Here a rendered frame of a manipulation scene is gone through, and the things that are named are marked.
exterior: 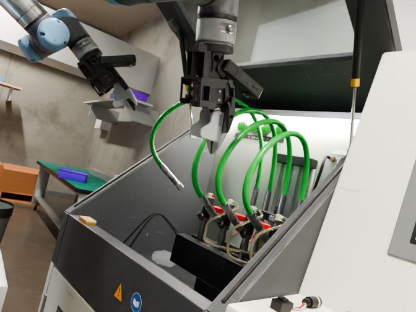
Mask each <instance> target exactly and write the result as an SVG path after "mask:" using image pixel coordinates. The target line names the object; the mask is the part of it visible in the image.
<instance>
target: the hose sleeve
mask: <svg viewBox="0 0 416 312"><path fill-rule="evenodd" d="M159 168H160V169H161V171H163V172H164V174H166V176H167V177H168V178H169V179H170V181H171V182H172V183H173V184H174V185H175V186H178V185H179V184H180V182H179V181H178V179H177V178H176V177H175V176H174V175H173V173H172V172H171V171H170V170H169V169H168V168H167V166H165V164H164V163H163V165H161V166H160V167H159Z"/></svg>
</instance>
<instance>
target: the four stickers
mask: <svg viewBox="0 0 416 312"><path fill-rule="evenodd" d="M125 288H126V284H124V283H122V281H120V280H119V279H117V281H116V286H115V290H114V294H113V296H114V297H115V298H116V299H117V300H118V301H119V302H121V303H122V301H123V296H124V291H125ZM143 298H144V297H143V296H142V295H140V294H139V293H138V292H136V291H135V290H133V293H132V297H131V302H130V305H129V309H130V310H132V311H133V312H140V311H141V306H142V301H143ZM148 312H157V311H155V310H154V309H153V308H152V307H151V306H149V311H148Z"/></svg>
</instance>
